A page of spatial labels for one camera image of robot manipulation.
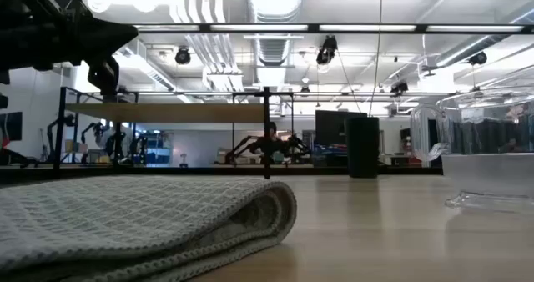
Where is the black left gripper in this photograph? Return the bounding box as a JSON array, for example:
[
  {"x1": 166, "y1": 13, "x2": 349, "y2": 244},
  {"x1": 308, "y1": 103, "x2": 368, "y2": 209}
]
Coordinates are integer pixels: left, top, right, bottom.
[{"x1": 39, "y1": 0, "x2": 139, "y2": 98}]

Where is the tall black cup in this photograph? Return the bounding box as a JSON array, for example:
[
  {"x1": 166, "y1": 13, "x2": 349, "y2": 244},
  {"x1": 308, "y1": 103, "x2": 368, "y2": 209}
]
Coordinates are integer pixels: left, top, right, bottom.
[{"x1": 345, "y1": 116, "x2": 380, "y2": 179}]

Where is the clear glass mug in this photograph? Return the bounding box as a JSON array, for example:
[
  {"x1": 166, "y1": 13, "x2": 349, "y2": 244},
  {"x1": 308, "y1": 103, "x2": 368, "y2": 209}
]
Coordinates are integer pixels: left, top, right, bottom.
[{"x1": 410, "y1": 85, "x2": 534, "y2": 214}]

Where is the black ceiling spotlight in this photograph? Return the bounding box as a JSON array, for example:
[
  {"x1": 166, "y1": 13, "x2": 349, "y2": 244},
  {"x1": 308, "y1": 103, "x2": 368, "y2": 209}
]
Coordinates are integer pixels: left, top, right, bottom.
[
  {"x1": 467, "y1": 50, "x2": 488, "y2": 67},
  {"x1": 315, "y1": 34, "x2": 339, "y2": 66},
  {"x1": 390, "y1": 79, "x2": 410, "y2": 96},
  {"x1": 174, "y1": 46, "x2": 192, "y2": 66}
]

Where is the grey waffle dish cloth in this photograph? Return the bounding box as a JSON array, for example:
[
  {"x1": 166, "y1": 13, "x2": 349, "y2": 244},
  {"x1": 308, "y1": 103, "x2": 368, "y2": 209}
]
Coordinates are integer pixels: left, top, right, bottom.
[{"x1": 0, "y1": 175, "x2": 298, "y2": 282}]

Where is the black overhead beam with lights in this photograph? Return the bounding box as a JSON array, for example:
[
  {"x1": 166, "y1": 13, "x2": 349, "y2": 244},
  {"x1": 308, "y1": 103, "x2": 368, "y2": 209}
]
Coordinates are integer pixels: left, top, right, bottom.
[{"x1": 133, "y1": 22, "x2": 534, "y2": 35}]

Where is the black computer monitor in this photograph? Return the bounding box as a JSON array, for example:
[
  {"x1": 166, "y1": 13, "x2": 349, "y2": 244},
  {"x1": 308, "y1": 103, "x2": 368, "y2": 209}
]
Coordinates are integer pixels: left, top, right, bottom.
[{"x1": 315, "y1": 109, "x2": 369, "y2": 148}]

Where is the wooden shelf with black frame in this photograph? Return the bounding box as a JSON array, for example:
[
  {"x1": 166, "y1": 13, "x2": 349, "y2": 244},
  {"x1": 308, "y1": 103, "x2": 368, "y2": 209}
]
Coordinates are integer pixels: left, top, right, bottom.
[{"x1": 53, "y1": 85, "x2": 295, "y2": 179}]

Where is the black table frame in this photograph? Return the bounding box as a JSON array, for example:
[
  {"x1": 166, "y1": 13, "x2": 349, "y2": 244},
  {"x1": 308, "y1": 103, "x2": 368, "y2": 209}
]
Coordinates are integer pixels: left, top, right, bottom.
[{"x1": 0, "y1": 164, "x2": 443, "y2": 179}]

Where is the silver ventilation duct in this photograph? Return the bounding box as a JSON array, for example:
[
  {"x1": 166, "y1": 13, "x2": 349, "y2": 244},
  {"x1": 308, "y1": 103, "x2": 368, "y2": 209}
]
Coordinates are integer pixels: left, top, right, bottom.
[{"x1": 245, "y1": 0, "x2": 305, "y2": 66}]

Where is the thin hanging cable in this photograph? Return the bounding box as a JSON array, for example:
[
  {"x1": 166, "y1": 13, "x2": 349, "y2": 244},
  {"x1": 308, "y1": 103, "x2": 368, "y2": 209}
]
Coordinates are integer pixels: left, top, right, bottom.
[{"x1": 368, "y1": 0, "x2": 384, "y2": 117}]

